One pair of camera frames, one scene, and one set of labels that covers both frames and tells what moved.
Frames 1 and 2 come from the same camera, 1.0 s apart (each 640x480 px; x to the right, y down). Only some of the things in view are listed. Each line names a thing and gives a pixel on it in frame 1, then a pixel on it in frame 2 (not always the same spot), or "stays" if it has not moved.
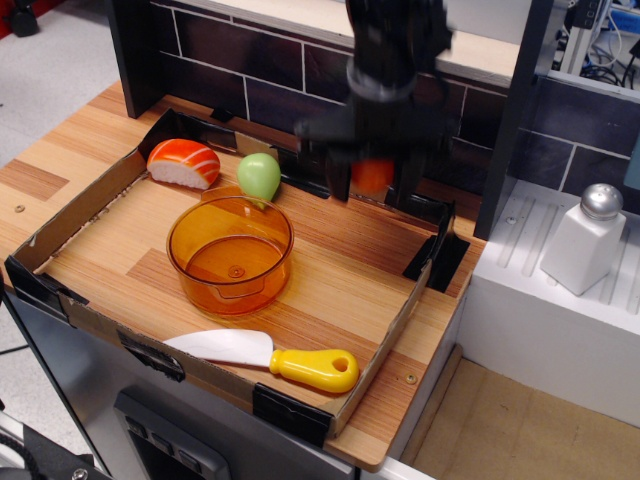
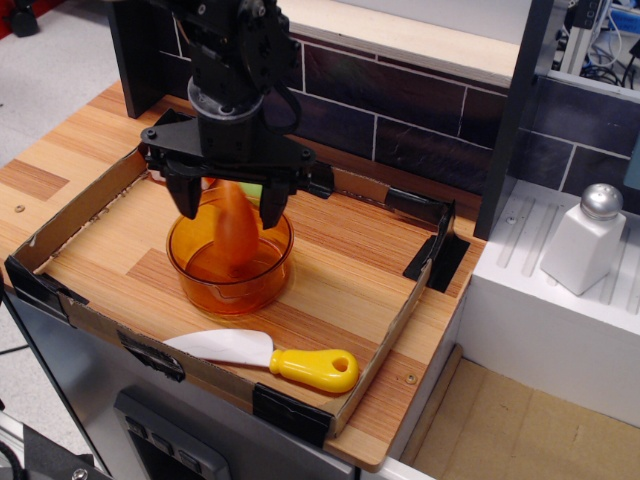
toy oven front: (170, 442) stays
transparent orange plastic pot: (230, 252) stays
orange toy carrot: (372, 175) → (236, 227)
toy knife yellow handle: (318, 369) stays
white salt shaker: (586, 243) stays
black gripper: (375, 129) → (232, 147)
